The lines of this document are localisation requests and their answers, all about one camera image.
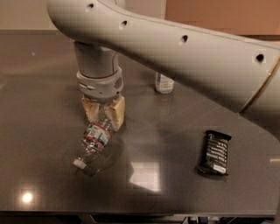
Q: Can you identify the clear bottle red-striped label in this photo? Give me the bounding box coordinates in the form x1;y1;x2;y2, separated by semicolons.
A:
73;109;114;170

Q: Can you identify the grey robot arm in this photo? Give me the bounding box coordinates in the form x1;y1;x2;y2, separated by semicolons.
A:
47;0;280;137

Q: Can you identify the black snack bar wrapper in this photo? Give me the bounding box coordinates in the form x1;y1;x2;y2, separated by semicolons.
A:
198;130;232;175

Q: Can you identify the upright water bottle white cap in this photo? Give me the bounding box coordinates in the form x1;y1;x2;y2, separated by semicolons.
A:
155;73;174;94

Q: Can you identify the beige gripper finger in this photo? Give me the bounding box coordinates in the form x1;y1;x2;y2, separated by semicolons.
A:
81;95;100;122
105;95;125;131

